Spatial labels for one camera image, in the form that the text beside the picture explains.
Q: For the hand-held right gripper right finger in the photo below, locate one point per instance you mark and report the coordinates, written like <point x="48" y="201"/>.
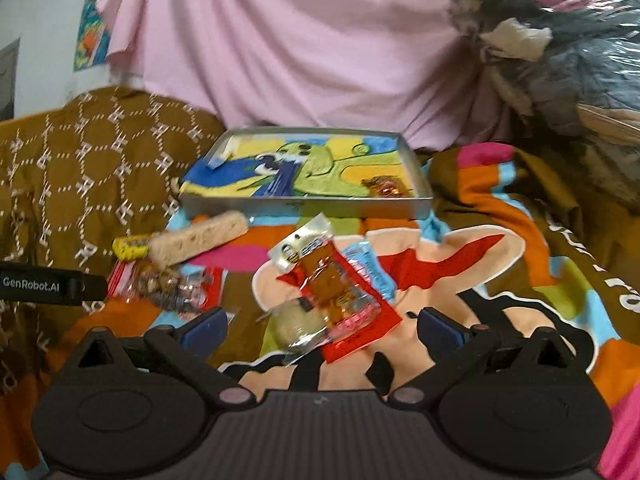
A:
<point x="440" y="332"/>

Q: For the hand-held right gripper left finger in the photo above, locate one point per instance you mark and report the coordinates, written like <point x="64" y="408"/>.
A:
<point x="202" y="332"/>

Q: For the red nut snack packet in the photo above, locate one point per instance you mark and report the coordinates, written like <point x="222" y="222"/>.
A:
<point x="165" y="287"/>

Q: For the light blue snack packet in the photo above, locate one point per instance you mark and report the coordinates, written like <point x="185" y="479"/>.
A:
<point x="372" y="270"/>

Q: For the round cookie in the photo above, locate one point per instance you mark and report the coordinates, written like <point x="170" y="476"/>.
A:
<point x="295" y="325"/>

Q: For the rice cracker bar clear wrapper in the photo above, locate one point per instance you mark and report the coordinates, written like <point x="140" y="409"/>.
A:
<point x="200" y="237"/>

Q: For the red packet with brown snack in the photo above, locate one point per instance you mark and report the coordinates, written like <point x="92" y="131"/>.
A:
<point x="330" y="285"/>

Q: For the grey tray with cartoon print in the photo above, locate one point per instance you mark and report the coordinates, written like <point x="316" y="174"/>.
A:
<point x="325" y="207"/>

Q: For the colourful printed blanket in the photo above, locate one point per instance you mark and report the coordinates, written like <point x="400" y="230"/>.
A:
<point x="500" y="280"/>

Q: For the yellow snack packet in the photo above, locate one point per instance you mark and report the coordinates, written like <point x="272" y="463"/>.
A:
<point x="130" y="247"/>

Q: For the brown patterned blanket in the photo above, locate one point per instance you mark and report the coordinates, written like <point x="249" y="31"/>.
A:
<point x="75" y="160"/>

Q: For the orange wrapped candy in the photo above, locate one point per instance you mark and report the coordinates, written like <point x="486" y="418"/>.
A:
<point x="385" y="187"/>

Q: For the plastic bag of clothes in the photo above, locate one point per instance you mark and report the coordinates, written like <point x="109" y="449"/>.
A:
<point x="575" y="85"/>

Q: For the pink cloth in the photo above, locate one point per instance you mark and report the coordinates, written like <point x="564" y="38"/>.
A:
<point x="300" y="35"/>

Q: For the grey picture frame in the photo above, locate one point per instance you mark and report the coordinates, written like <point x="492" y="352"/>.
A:
<point x="7" y="80"/>

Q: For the colourful wall poster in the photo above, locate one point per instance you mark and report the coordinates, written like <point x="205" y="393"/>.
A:
<point x="92" y="15"/>

